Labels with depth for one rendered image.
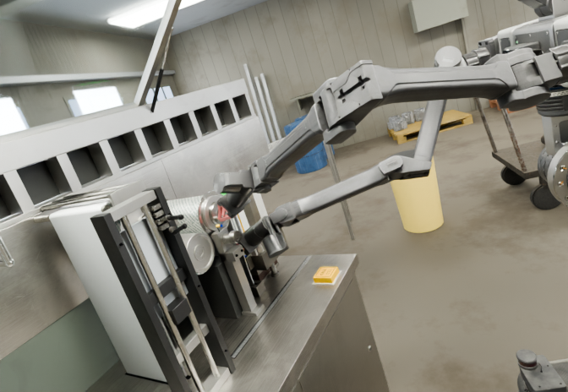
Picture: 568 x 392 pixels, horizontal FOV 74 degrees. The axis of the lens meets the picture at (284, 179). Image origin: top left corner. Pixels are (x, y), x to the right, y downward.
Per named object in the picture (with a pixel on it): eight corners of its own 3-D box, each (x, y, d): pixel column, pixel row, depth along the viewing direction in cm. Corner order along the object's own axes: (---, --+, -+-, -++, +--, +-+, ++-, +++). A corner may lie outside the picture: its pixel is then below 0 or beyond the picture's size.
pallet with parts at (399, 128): (456, 116, 693) (453, 97, 684) (474, 123, 608) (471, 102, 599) (388, 135, 717) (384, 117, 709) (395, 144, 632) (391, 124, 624)
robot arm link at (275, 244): (291, 211, 127) (284, 206, 119) (305, 242, 123) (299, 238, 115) (259, 228, 128) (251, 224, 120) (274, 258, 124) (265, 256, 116)
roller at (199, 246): (195, 280, 111) (180, 245, 108) (140, 280, 124) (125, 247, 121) (219, 258, 121) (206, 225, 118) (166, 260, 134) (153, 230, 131)
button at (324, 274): (332, 284, 127) (330, 277, 126) (314, 283, 131) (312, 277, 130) (340, 272, 133) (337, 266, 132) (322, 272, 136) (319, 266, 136)
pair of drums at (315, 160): (335, 149, 737) (323, 108, 717) (335, 166, 625) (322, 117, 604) (300, 160, 751) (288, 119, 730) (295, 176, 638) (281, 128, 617)
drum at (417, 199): (448, 211, 349) (434, 144, 333) (447, 232, 313) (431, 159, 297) (402, 216, 368) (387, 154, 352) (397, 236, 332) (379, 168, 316)
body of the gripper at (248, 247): (262, 241, 133) (275, 231, 129) (247, 256, 124) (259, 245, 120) (250, 226, 133) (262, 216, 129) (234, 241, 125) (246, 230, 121)
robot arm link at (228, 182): (275, 189, 103) (268, 159, 105) (239, 188, 95) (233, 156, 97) (249, 201, 111) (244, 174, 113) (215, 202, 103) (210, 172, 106)
